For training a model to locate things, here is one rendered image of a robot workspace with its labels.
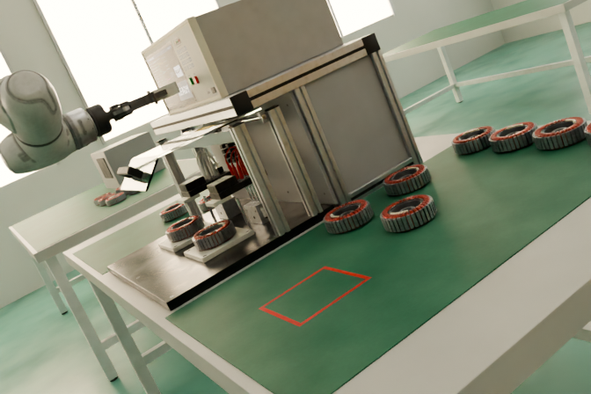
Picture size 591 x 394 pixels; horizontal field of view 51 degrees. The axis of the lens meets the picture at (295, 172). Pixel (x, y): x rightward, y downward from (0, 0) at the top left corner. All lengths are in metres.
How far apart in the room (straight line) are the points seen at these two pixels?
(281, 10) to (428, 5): 6.91
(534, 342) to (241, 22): 1.05
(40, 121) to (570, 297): 1.03
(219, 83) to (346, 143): 0.35
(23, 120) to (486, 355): 0.99
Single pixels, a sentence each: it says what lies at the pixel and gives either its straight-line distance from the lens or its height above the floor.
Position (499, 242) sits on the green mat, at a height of 0.75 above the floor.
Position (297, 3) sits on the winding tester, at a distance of 1.65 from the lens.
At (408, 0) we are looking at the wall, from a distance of 8.29.
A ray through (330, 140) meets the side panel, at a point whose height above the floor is 0.92.
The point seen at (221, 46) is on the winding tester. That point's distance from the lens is 1.53.
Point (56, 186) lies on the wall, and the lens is 6.27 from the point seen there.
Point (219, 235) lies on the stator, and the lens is 1.56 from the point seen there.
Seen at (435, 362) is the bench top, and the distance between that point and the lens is 0.82.
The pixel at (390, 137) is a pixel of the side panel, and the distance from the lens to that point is 1.63.
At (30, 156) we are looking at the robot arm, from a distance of 1.49.
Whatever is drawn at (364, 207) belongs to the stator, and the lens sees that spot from 1.37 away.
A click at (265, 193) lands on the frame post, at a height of 0.88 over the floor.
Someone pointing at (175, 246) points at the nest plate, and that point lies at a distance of 1.77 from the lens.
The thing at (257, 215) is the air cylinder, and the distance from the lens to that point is 1.63.
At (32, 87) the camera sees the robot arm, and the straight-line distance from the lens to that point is 1.35.
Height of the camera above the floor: 1.17
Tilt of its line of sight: 11 degrees down
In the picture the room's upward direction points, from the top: 23 degrees counter-clockwise
